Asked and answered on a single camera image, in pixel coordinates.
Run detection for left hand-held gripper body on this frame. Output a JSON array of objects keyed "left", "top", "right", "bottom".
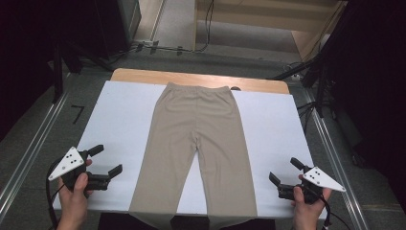
[{"left": 47, "top": 146, "right": 112, "bottom": 198}]

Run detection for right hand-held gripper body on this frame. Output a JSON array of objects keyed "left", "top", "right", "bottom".
[{"left": 277, "top": 165, "right": 347, "bottom": 205}]

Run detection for beige pants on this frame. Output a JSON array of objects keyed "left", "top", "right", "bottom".
[{"left": 128, "top": 81, "right": 259, "bottom": 230}]

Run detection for person's right hand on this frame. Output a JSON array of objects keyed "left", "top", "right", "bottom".
[{"left": 291, "top": 186, "right": 333, "bottom": 230}]

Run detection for person's left hand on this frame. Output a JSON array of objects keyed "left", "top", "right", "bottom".
[{"left": 56, "top": 172, "right": 94, "bottom": 226}]

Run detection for white foam board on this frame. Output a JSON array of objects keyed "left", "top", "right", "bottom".
[{"left": 51, "top": 80, "right": 330, "bottom": 220}]

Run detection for black metal stand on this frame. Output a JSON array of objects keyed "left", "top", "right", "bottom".
[
  {"left": 314, "top": 60, "right": 330, "bottom": 119},
  {"left": 52, "top": 39, "right": 65, "bottom": 104}
]

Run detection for wooden table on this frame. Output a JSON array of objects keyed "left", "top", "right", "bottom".
[{"left": 109, "top": 67, "right": 291, "bottom": 95}]

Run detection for dark curtain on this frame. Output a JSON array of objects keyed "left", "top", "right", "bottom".
[
  {"left": 0, "top": 0, "right": 63, "bottom": 142},
  {"left": 322, "top": 0, "right": 406, "bottom": 205}
]

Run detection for white power strip with plugs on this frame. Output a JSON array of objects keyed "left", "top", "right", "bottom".
[{"left": 132, "top": 38, "right": 161, "bottom": 55}]

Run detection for black cabinet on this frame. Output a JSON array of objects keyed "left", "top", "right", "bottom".
[{"left": 60, "top": 0, "right": 143, "bottom": 61}]

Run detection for light wooden shelf unit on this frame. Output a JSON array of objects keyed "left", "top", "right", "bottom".
[{"left": 192, "top": 0, "right": 349, "bottom": 62}]

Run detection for metal floor rail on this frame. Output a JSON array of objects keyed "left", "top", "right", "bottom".
[
  {"left": 0, "top": 91, "right": 70, "bottom": 216},
  {"left": 302, "top": 88, "right": 372, "bottom": 230}
]

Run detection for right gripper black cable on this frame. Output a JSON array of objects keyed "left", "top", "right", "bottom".
[{"left": 319, "top": 195, "right": 352, "bottom": 230}]

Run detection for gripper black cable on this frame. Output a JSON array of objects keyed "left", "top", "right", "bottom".
[
  {"left": 45, "top": 156, "right": 65, "bottom": 230},
  {"left": 319, "top": 195, "right": 352, "bottom": 230}
]

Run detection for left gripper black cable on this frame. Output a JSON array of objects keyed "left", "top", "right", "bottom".
[{"left": 45, "top": 156, "right": 65, "bottom": 230}]

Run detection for black floor cables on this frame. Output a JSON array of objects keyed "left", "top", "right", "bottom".
[{"left": 296, "top": 101, "right": 318, "bottom": 135}]

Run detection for hanging black cable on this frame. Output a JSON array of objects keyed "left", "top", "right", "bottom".
[{"left": 193, "top": 0, "right": 215, "bottom": 54}]

